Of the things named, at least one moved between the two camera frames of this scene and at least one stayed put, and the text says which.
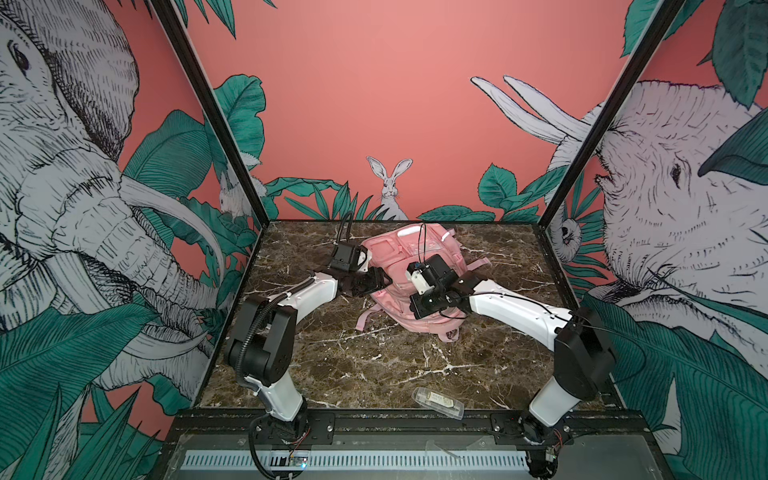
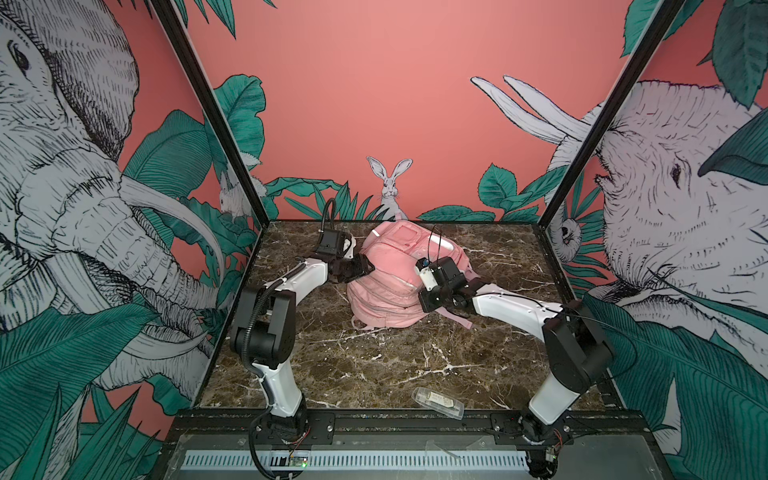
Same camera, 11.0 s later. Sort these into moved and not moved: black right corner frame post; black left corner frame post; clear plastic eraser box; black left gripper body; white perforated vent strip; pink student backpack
Moved: pink student backpack; black left gripper body
Not moved: clear plastic eraser box; black right corner frame post; white perforated vent strip; black left corner frame post
